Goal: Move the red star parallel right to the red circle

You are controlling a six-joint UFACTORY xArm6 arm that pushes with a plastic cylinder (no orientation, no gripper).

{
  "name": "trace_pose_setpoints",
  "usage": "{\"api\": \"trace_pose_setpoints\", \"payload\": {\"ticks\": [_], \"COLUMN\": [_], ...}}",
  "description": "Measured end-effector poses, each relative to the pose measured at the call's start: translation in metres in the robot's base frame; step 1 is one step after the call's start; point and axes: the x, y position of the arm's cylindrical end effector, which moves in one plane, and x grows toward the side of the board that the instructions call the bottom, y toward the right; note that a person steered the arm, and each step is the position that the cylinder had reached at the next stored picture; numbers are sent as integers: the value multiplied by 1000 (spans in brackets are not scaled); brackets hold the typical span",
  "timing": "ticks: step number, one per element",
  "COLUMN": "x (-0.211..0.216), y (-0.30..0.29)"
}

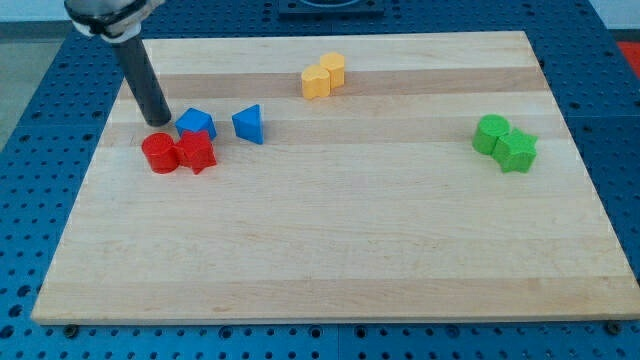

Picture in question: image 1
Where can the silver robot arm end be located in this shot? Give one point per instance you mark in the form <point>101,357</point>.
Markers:
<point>115,21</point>

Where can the red star block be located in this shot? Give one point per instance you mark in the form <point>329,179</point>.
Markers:
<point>195,150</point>

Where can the green star block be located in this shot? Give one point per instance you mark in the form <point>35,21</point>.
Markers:
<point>515,151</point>

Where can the light wooden board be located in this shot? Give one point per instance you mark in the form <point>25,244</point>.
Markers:
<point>368,205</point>

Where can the blue triangle block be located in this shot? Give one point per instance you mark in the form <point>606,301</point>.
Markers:
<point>248,124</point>

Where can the yellow heart block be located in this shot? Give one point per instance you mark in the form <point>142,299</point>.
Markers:
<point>315,81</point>

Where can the yellow hexagon block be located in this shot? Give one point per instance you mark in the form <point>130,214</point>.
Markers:
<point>335,64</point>

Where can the blue cube block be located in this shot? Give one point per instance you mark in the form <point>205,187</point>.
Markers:
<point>195,120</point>

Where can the red cylinder block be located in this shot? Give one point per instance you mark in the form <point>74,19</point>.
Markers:
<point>158,149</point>

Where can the green cylinder block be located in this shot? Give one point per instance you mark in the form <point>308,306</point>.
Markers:
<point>489,129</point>

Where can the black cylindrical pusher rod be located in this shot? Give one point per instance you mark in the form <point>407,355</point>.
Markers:
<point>142,80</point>

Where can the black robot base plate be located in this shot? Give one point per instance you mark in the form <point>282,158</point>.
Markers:
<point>331,8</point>

